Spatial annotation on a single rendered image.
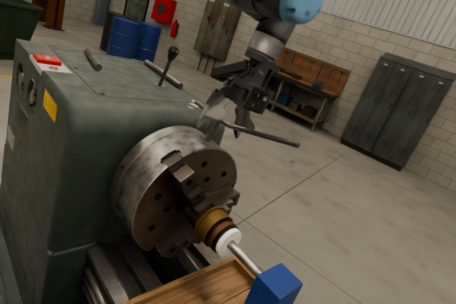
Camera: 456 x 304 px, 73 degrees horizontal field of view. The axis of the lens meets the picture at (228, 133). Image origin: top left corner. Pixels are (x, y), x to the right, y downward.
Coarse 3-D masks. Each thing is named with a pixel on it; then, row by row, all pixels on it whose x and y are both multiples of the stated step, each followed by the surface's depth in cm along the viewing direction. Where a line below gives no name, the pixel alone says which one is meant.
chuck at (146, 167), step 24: (168, 144) 72; (192, 144) 73; (216, 144) 81; (144, 168) 69; (168, 168) 67; (192, 168) 73; (216, 168) 79; (120, 192) 71; (144, 192) 66; (168, 192) 71; (120, 216) 74; (144, 216) 69; (168, 216) 75; (192, 216) 81; (144, 240) 73
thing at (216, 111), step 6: (222, 96) 68; (216, 102) 68; (222, 102) 68; (228, 102) 67; (204, 108) 68; (210, 108) 67; (216, 108) 67; (222, 108) 67; (204, 114) 67; (210, 114) 67; (216, 114) 66; (222, 114) 66; (198, 120) 68; (204, 120) 68; (198, 126) 68
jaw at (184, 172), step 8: (168, 160) 69; (176, 160) 69; (176, 168) 69; (184, 168) 68; (176, 176) 67; (184, 176) 67; (192, 176) 68; (176, 184) 70; (184, 184) 67; (192, 184) 69; (184, 192) 68; (192, 192) 69; (200, 192) 69; (184, 200) 73; (192, 200) 68; (200, 200) 70; (208, 200) 70; (192, 208) 71; (200, 208) 69; (208, 208) 70; (200, 216) 70
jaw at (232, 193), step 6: (210, 192) 81; (216, 192) 82; (222, 192) 83; (228, 192) 83; (234, 192) 84; (210, 198) 79; (216, 198) 79; (222, 198) 80; (228, 198) 81; (234, 198) 84; (216, 204) 77; (222, 204) 78; (228, 204) 79; (234, 204) 85; (228, 210) 76
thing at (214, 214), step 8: (216, 208) 71; (224, 208) 74; (208, 216) 69; (216, 216) 69; (224, 216) 70; (200, 224) 69; (208, 224) 68; (216, 224) 69; (224, 224) 68; (232, 224) 69; (200, 232) 69; (208, 232) 68; (216, 232) 67; (224, 232) 67; (208, 240) 68; (216, 240) 66
